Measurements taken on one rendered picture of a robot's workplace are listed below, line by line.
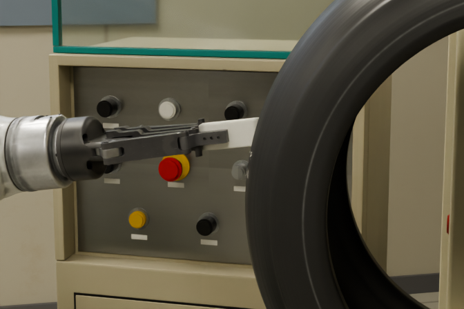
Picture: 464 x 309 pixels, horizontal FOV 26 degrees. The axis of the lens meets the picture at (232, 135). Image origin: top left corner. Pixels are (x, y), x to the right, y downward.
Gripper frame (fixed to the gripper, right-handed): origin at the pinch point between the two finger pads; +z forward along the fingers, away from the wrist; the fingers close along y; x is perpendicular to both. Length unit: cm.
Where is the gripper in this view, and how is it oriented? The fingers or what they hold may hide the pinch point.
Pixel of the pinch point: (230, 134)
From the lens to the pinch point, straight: 113.5
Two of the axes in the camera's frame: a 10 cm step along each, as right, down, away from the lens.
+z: 9.6, -0.9, -2.8
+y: 2.6, -1.7, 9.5
